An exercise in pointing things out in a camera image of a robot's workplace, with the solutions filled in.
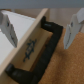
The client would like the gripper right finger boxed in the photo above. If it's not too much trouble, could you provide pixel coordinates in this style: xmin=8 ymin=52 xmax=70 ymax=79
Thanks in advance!
xmin=62 ymin=7 xmax=84 ymax=51

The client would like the wooden drawer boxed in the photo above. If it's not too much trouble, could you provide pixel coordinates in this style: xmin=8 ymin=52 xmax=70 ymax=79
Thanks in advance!
xmin=0 ymin=8 xmax=55 ymax=84

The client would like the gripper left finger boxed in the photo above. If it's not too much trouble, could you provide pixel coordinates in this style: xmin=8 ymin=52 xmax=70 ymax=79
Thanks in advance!
xmin=0 ymin=10 xmax=19 ymax=49

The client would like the black drawer handle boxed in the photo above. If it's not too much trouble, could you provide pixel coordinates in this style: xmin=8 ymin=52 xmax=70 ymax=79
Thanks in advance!
xmin=4 ymin=16 xmax=65 ymax=84

